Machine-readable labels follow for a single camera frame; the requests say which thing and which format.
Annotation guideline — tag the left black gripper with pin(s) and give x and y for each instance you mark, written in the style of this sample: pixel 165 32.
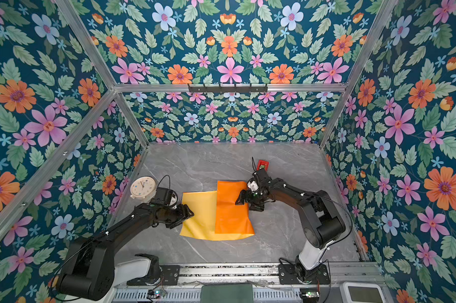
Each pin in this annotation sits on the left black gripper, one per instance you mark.
pixel 184 214

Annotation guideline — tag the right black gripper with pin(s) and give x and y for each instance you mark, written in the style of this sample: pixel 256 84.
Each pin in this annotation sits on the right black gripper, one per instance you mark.
pixel 251 196

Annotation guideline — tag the yellow wrapping paper sheet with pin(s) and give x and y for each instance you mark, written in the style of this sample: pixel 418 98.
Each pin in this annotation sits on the yellow wrapping paper sheet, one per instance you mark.
pixel 217 217

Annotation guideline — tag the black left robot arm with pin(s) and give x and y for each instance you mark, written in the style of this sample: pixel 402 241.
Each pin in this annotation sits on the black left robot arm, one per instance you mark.
pixel 89 271

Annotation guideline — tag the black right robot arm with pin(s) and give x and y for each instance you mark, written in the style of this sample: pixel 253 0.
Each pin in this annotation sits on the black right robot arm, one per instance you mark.
pixel 321 222

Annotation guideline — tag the green centre box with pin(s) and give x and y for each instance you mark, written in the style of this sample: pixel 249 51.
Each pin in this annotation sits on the green centre box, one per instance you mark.
pixel 229 293

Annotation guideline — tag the red tape dispenser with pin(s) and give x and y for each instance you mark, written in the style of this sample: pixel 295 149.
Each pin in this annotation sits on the red tape dispenser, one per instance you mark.
pixel 263 164

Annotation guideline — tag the round white analog clock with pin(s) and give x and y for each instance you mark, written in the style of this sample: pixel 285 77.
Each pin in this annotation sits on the round white analog clock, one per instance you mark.
pixel 143 189

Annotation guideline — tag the white device bottom right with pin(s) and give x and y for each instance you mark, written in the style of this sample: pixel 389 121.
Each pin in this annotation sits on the white device bottom right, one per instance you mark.
pixel 357 292

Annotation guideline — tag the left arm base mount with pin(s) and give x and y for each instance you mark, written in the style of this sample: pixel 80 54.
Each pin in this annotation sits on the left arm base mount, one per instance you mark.
pixel 165 275

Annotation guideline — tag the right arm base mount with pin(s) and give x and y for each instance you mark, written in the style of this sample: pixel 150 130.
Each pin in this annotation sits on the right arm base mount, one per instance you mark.
pixel 297 274

